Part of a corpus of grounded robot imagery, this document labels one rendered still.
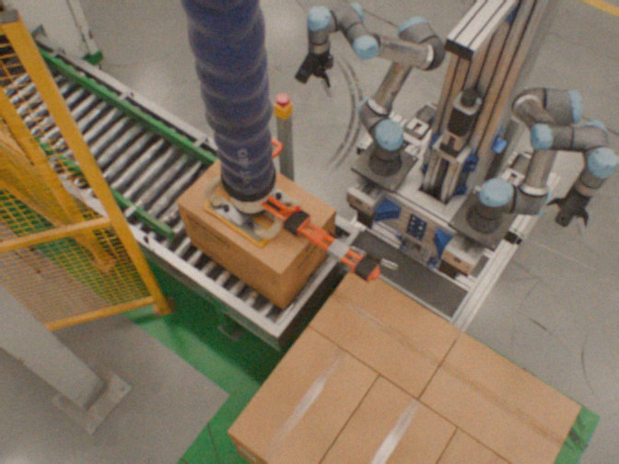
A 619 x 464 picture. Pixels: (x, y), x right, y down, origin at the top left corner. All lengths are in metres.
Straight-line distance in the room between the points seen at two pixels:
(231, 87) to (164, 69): 2.71
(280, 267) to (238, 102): 0.84
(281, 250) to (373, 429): 0.87
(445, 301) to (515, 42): 1.64
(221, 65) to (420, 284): 1.94
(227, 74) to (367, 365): 1.54
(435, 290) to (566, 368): 0.83
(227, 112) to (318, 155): 2.07
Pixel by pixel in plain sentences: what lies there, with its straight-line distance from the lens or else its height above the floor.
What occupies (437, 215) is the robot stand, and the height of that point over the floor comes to 0.94.
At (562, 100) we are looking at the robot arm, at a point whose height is 1.65.
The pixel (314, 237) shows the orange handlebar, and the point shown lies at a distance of 2.53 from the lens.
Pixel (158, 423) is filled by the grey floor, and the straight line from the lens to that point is 3.48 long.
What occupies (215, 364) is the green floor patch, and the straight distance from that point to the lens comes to 3.50.
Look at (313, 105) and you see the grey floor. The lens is 4.36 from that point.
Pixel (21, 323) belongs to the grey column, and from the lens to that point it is 2.64.
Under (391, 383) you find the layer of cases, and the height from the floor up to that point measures 0.54.
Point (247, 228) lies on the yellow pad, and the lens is 2.70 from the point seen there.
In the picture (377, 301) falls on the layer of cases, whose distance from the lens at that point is 3.02.
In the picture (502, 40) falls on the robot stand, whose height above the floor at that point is 1.81.
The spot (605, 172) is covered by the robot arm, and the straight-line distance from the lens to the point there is 1.97.
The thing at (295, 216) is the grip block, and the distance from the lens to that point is 2.57.
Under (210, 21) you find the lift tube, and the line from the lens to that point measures 1.82.
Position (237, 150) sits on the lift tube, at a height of 1.50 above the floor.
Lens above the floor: 3.31
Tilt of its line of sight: 61 degrees down
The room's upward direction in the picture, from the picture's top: straight up
